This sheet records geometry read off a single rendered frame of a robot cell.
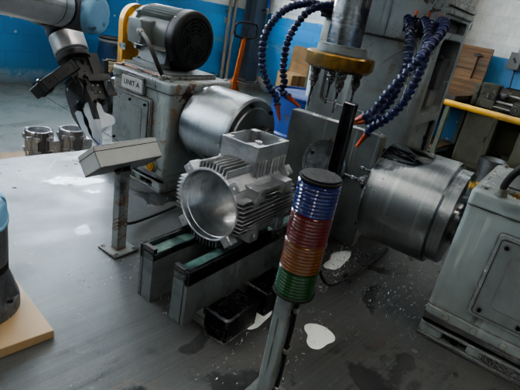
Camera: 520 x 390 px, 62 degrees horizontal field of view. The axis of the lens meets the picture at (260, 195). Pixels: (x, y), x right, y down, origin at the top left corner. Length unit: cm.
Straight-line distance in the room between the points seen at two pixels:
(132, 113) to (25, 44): 512
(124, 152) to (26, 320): 39
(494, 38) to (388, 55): 508
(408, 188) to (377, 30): 54
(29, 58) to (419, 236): 602
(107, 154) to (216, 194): 26
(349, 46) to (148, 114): 65
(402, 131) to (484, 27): 517
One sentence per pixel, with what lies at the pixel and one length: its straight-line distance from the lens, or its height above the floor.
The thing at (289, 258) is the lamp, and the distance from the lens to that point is 62.
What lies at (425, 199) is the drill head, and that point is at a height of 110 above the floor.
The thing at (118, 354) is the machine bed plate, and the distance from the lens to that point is 87.
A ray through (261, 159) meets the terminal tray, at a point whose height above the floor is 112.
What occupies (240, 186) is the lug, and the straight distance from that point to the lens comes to 86.
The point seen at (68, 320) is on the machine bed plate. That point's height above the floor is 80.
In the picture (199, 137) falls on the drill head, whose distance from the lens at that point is 131.
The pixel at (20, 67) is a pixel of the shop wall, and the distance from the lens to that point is 658.
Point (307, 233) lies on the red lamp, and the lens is 59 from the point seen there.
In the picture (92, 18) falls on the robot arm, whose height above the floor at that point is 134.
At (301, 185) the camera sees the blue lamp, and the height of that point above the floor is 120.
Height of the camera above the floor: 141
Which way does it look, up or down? 23 degrees down
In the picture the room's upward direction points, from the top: 11 degrees clockwise
